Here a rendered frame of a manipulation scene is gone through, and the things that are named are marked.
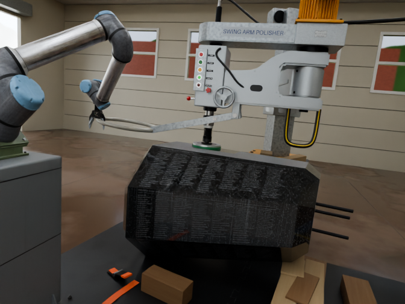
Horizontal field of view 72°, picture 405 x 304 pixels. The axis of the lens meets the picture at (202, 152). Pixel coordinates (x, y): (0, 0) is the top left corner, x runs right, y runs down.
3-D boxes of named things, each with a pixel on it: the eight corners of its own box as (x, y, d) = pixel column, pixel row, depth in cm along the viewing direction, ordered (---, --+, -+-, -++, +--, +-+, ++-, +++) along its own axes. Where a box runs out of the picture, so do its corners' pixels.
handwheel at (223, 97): (235, 109, 198) (237, 87, 195) (233, 109, 188) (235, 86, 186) (214, 107, 201) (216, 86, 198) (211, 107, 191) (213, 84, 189)
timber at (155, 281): (140, 291, 173) (141, 272, 172) (152, 280, 184) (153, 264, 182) (181, 310, 160) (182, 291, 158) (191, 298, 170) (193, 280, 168)
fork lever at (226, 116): (242, 117, 214) (241, 111, 213) (240, 117, 195) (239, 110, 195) (158, 131, 230) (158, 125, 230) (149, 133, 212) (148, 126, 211)
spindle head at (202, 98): (245, 114, 214) (252, 53, 207) (243, 114, 193) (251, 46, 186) (200, 110, 222) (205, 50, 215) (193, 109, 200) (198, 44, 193)
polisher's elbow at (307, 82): (287, 97, 203) (291, 69, 200) (314, 99, 202) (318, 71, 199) (295, 96, 184) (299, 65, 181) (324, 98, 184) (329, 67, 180)
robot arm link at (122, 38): (143, 44, 155) (110, 108, 206) (129, 26, 155) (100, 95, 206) (127, 49, 147) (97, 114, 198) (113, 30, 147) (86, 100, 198)
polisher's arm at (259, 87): (314, 125, 204) (324, 55, 196) (319, 127, 182) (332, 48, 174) (214, 116, 219) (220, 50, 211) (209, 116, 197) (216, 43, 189)
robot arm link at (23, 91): (3, 126, 120) (28, 101, 116) (-21, 95, 120) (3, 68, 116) (32, 125, 135) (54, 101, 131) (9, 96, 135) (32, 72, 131)
